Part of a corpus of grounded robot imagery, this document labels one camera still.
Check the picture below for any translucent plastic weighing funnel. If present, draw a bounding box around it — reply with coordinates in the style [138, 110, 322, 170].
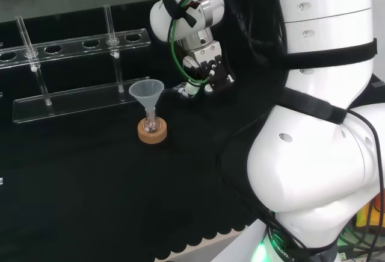
[128, 78, 165, 121]

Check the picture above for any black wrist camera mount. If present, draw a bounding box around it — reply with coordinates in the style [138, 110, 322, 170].
[202, 56, 236, 93]

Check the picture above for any small round-bottom glass flask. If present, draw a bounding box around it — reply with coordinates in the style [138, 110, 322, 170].
[143, 110, 158, 134]

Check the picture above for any clear acrylic funnel stand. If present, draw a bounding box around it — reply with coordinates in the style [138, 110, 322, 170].
[0, 4, 152, 125]

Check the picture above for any green cable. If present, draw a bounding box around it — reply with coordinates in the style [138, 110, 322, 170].
[169, 0, 212, 84]

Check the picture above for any cork ring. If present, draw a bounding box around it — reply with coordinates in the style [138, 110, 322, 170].
[137, 116, 168, 145]

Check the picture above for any yellow stop button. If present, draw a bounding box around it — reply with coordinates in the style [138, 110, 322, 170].
[356, 197, 385, 229]

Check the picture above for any black bench cloth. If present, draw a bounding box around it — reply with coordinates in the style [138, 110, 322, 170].
[0, 0, 385, 262]

